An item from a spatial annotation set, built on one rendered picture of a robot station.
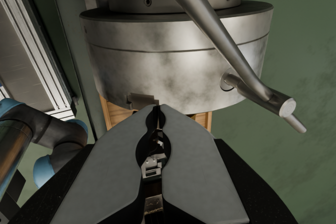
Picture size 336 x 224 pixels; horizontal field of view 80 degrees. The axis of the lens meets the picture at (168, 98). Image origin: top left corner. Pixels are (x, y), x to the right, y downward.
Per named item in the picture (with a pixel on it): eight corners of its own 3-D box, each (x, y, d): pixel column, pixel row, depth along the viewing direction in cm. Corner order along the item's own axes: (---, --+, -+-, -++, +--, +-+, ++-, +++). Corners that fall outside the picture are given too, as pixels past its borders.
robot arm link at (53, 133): (57, 106, 55) (46, 131, 45) (94, 124, 60) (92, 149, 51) (42, 127, 56) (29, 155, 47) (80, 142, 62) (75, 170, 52)
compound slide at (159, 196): (134, 188, 70) (135, 201, 66) (162, 181, 72) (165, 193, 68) (140, 222, 80) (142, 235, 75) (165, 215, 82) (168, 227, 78)
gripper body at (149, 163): (157, 152, 56) (113, 162, 54) (155, 128, 52) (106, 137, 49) (164, 174, 49) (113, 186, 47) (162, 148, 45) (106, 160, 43)
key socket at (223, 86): (229, 68, 30) (243, 74, 28) (216, 86, 30) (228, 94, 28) (217, 56, 28) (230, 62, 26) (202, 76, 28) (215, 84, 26)
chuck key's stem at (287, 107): (225, 69, 30) (300, 104, 20) (216, 82, 30) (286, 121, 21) (216, 62, 28) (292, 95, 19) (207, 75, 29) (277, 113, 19)
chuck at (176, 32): (72, 7, 42) (93, 32, 17) (200, -3, 54) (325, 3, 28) (77, 25, 44) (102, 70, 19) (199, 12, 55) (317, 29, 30)
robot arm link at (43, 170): (38, 147, 47) (25, 176, 39) (88, 137, 49) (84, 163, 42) (49, 171, 51) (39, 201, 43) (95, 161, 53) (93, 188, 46)
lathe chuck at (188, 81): (77, 25, 44) (102, 70, 19) (199, 12, 55) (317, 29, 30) (87, 64, 48) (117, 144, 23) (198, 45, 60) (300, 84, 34)
